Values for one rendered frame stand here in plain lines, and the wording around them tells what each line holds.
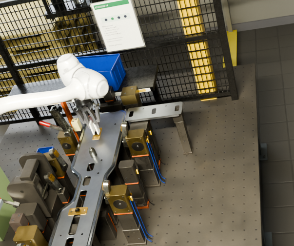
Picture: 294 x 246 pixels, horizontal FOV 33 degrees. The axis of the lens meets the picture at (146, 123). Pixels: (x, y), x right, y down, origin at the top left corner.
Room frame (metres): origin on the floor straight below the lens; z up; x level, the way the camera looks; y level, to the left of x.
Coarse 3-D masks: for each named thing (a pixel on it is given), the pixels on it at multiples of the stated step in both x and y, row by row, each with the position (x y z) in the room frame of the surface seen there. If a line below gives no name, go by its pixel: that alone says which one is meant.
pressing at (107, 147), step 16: (112, 112) 2.12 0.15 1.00; (112, 128) 1.99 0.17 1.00; (80, 144) 1.95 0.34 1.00; (96, 144) 1.91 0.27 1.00; (112, 144) 1.87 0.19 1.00; (80, 160) 1.83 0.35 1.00; (96, 160) 1.80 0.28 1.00; (112, 160) 1.76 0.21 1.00; (80, 176) 1.72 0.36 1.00; (96, 176) 1.69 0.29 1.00; (80, 192) 1.62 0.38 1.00; (96, 192) 1.59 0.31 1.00; (64, 208) 1.55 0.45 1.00; (96, 208) 1.50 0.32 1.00; (64, 224) 1.47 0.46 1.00; (80, 224) 1.44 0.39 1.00; (96, 224) 1.42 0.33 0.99; (64, 240) 1.38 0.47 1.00; (80, 240) 1.36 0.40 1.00
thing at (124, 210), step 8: (112, 192) 1.51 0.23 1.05; (120, 192) 1.49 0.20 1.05; (128, 192) 1.51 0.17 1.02; (112, 200) 1.49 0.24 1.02; (120, 200) 1.48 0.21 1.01; (128, 200) 1.48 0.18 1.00; (112, 208) 1.50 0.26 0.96; (120, 208) 1.49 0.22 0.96; (128, 208) 1.48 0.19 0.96; (136, 208) 1.51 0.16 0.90; (120, 216) 1.50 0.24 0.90; (128, 216) 1.49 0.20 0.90; (136, 216) 1.51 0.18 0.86; (128, 224) 1.49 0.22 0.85; (136, 224) 1.48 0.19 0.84; (128, 232) 1.49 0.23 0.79; (136, 232) 1.48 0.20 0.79; (144, 232) 1.52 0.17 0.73; (128, 240) 1.50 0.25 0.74; (136, 240) 1.49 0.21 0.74; (144, 240) 1.49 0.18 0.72
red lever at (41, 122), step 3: (39, 123) 2.03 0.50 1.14; (42, 123) 2.03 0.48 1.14; (45, 123) 2.02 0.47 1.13; (48, 123) 2.02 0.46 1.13; (48, 126) 2.02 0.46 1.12; (51, 126) 2.02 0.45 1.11; (54, 126) 2.01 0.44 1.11; (57, 126) 2.02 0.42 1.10; (57, 129) 2.01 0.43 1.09; (60, 129) 2.00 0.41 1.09; (69, 129) 2.01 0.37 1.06
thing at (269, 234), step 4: (260, 144) 2.52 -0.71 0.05; (264, 144) 2.55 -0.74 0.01; (260, 148) 2.47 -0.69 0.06; (264, 148) 2.51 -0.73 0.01; (260, 152) 2.46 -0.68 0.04; (264, 152) 2.47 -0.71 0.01; (260, 156) 2.45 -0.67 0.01; (264, 156) 2.43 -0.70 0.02; (260, 160) 2.42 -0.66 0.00; (264, 232) 1.84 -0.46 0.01; (268, 232) 1.83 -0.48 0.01; (264, 236) 1.79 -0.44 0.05; (268, 236) 1.81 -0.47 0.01; (264, 240) 1.75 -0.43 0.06; (268, 240) 1.78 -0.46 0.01; (272, 240) 1.78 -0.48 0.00; (264, 244) 1.73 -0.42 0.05; (268, 244) 1.75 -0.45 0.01; (272, 244) 1.75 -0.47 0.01
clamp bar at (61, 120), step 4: (52, 108) 2.01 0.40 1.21; (56, 108) 2.00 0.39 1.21; (60, 108) 1.99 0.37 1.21; (52, 112) 1.99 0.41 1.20; (56, 112) 2.01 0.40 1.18; (56, 116) 1.99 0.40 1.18; (60, 116) 2.01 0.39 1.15; (56, 120) 1.99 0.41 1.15; (60, 120) 1.99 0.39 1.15; (64, 120) 2.01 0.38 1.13; (60, 124) 1.99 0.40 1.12; (64, 124) 2.01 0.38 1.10; (64, 128) 1.98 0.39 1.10; (68, 128) 2.01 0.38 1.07; (64, 132) 1.99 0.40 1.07
